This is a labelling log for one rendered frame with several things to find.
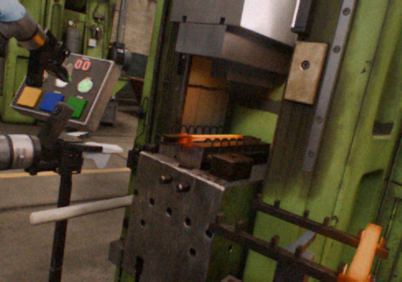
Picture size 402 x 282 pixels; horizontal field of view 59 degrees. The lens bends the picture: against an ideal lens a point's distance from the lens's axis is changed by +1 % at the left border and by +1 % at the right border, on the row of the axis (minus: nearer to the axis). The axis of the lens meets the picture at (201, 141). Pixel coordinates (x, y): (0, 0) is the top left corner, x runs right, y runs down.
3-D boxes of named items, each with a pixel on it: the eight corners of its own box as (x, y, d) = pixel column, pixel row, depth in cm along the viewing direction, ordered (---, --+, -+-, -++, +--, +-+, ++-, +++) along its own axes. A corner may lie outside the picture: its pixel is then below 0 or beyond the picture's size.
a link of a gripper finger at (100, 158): (120, 168, 89) (81, 164, 87) (123, 145, 88) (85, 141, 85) (120, 172, 86) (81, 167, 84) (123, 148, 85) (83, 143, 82)
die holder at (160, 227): (195, 327, 107) (222, 187, 99) (120, 266, 131) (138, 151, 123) (283, 271, 149) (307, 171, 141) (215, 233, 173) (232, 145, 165)
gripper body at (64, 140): (68, 164, 90) (18, 167, 81) (72, 131, 89) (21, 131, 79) (84, 173, 85) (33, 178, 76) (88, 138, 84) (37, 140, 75)
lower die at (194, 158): (199, 170, 112) (204, 144, 111) (158, 152, 125) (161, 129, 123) (266, 162, 144) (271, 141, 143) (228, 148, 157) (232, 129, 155)
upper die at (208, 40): (220, 58, 106) (226, 25, 104) (175, 51, 119) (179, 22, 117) (286, 74, 138) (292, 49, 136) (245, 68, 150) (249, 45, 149)
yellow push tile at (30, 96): (32, 107, 133) (41, 90, 136) (17, 103, 135) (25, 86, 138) (35, 109, 135) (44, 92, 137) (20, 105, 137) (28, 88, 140)
